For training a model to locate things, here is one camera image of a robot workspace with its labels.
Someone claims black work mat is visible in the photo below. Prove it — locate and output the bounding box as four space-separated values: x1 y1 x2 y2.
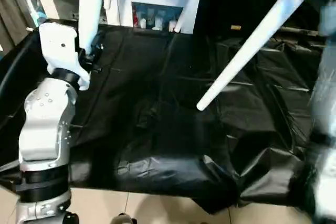
0 18 336 216

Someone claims grey curtain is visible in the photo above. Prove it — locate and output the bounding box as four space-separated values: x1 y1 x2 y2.
0 0 35 49

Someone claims black fabric bag yellow label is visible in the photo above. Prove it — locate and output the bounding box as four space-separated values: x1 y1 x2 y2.
198 0 290 36

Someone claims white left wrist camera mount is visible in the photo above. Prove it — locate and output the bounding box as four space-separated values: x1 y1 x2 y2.
38 22 92 92

